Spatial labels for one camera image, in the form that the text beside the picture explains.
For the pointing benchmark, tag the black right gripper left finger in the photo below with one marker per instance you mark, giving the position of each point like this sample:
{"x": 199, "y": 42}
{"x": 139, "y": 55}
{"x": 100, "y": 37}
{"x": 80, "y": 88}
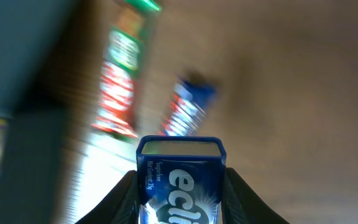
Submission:
{"x": 119, "y": 206}

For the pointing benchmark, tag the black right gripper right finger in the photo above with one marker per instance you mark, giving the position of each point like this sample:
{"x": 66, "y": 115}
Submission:
{"x": 241, "y": 205}

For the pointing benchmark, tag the blue Eclipse mint pack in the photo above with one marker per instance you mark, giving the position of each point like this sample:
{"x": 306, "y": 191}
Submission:
{"x": 180, "y": 179}

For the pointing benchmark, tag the KitKat chocolate bar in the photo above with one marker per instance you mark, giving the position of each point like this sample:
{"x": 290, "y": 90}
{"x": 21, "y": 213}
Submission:
{"x": 119, "y": 80}

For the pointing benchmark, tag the purple Dairy Milk bar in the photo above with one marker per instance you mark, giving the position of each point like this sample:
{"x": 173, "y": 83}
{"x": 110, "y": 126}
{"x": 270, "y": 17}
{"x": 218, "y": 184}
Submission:
{"x": 187, "y": 108}

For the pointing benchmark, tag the black box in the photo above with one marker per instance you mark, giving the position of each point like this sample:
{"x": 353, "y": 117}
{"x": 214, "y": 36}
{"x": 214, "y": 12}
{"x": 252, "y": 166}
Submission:
{"x": 36, "y": 120}

